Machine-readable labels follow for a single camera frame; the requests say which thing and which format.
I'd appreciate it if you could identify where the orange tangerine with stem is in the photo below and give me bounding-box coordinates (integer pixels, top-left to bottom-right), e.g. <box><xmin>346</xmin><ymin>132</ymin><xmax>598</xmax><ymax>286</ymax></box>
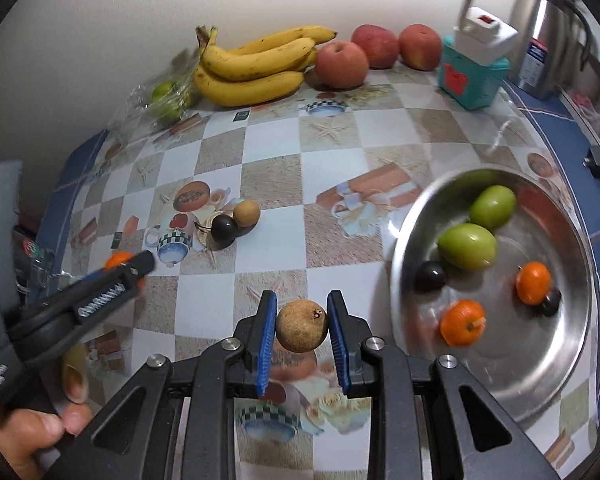
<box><xmin>439</xmin><ymin>299</ymin><xmax>486</xmax><ymax>348</ymax></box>

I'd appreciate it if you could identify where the brown round fruit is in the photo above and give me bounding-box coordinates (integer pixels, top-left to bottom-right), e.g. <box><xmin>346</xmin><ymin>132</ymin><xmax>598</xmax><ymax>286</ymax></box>
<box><xmin>276</xmin><ymin>299</ymin><xmax>328</xmax><ymax>353</ymax></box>

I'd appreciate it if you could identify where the small dark plum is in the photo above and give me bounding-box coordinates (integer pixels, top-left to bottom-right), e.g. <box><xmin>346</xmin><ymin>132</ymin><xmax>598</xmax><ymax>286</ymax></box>
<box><xmin>540</xmin><ymin>288</ymin><xmax>562</xmax><ymax>318</ymax></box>

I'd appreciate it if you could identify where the green apple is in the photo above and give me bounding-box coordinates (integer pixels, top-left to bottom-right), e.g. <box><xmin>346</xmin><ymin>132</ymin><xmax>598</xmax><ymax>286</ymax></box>
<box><xmin>437</xmin><ymin>223</ymin><xmax>496</xmax><ymax>272</ymax></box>

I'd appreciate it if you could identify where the brown longan fruit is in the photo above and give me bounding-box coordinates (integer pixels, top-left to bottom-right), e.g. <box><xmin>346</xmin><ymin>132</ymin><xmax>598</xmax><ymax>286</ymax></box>
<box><xmin>233</xmin><ymin>200</ymin><xmax>261</xmax><ymax>228</ymax></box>

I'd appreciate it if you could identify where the green mango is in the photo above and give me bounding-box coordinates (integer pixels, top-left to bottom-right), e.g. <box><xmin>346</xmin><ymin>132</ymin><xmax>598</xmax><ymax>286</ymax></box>
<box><xmin>469</xmin><ymin>185</ymin><xmax>517</xmax><ymax>231</ymax></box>

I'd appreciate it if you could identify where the person's left hand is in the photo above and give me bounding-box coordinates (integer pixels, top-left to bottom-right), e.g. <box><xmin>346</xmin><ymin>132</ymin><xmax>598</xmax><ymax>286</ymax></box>
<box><xmin>0</xmin><ymin>342</ymin><xmax>93</xmax><ymax>479</ymax></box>

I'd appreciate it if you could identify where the stainless steel bowl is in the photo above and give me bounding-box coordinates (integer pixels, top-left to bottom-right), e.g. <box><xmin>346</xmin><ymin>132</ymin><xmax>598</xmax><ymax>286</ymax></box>
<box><xmin>390</xmin><ymin>165</ymin><xmax>595</xmax><ymax>422</ymax></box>

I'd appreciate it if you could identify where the blue striped cloth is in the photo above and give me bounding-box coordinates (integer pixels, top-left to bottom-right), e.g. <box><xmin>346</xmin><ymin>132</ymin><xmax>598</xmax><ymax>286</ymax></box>
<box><xmin>504</xmin><ymin>82</ymin><xmax>600</xmax><ymax>420</ymax></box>

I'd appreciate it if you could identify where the clear bag of limes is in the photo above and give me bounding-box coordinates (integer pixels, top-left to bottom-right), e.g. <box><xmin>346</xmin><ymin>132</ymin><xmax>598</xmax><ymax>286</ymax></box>
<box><xmin>107</xmin><ymin>49</ymin><xmax>201</xmax><ymax>142</ymax></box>

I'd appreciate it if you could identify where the teal plastic box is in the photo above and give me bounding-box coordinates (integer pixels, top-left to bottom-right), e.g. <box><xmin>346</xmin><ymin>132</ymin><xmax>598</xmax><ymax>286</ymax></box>
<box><xmin>438</xmin><ymin>35</ymin><xmax>510</xmax><ymax>110</ymax></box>

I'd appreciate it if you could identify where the red plastic bag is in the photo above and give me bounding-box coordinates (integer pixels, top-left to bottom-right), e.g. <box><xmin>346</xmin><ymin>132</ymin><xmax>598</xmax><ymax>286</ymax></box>
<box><xmin>569</xmin><ymin>90</ymin><xmax>600</xmax><ymax>137</ymax></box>

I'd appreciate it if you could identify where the peach coloured apple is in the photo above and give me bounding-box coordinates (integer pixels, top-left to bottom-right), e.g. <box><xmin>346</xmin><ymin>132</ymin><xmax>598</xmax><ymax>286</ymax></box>
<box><xmin>315</xmin><ymin>40</ymin><xmax>370</xmax><ymax>90</ymax></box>

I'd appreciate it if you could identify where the yellow banana bunch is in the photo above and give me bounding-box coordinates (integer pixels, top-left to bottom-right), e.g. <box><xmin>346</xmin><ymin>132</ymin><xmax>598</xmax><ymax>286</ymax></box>
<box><xmin>193</xmin><ymin>25</ymin><xmax>337</xmax><ymax>107</ymax></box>

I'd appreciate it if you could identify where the red apple behind box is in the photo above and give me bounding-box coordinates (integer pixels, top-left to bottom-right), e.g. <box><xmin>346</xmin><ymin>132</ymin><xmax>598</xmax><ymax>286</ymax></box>
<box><xmin>399</xmin><ymin>24</ymin><xmax>443</xmax><ymax>72</ymax></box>

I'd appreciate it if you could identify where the white power strip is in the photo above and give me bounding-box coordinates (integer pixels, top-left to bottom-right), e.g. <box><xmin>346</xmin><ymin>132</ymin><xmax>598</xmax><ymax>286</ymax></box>
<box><xmin>453</xmin><ymin>6</ymin><xmax>518</xmax><ymax>66</ymax></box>

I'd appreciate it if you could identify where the stainless steel thermos jug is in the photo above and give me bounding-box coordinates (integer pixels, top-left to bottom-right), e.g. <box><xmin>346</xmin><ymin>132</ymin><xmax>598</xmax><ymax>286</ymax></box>
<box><xmin>508</xmin><ymin>0</ymin><xmax>594</xmax><ymax>100</ymax></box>

